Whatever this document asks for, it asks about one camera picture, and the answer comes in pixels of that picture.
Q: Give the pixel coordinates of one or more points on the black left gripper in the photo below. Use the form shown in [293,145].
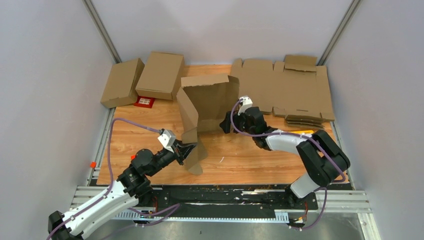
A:
[182,150]

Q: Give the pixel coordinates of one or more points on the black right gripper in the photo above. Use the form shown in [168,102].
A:
[226,125]

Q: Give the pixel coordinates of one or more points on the brown cardboard box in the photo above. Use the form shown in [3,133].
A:
[203,103]

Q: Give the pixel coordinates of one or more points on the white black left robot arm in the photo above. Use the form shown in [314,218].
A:
[123,193]

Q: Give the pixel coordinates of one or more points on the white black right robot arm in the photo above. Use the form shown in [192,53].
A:
[323,159]

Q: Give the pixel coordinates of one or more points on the folded cardboard box right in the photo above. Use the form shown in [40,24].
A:
[161,76]

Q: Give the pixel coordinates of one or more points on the folded cardboard box left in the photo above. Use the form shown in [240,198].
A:
[120,89]

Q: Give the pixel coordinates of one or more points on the red card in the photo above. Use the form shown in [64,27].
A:
[144,102]

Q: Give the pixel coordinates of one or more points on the yellow plastic triangle tool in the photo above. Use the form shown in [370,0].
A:
[303,132]

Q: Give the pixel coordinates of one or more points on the stack of flat cardboard sheets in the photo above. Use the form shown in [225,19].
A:
[296,89]

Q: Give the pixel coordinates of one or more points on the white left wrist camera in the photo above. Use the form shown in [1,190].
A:
[167,139]

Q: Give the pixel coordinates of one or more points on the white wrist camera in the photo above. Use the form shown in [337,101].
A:
[167,139]
[244,103]

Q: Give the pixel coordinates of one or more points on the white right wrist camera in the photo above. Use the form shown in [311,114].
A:
[244,103]

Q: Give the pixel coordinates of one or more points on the black metal base rail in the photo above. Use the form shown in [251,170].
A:
[262,203]

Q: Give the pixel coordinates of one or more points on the orange clip on rail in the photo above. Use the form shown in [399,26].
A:
[93,164]

